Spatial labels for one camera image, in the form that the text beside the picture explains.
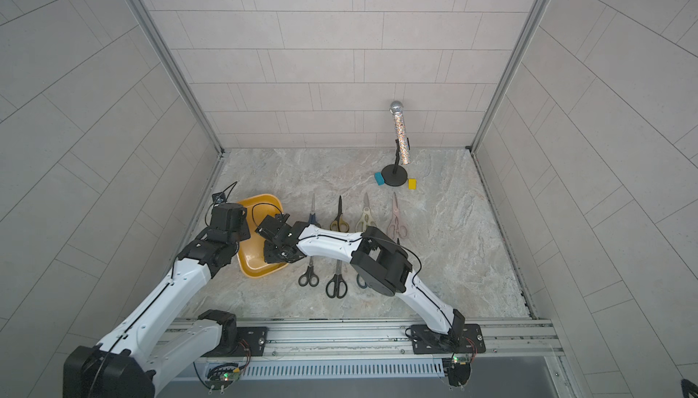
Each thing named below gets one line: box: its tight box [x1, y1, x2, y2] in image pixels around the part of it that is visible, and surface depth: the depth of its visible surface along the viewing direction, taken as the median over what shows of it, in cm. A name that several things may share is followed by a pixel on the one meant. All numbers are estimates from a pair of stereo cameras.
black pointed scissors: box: [325, 258, 349, 299], surface depth 82 cm
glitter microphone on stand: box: [380, 99, 411, 187], surface depth 95 cm
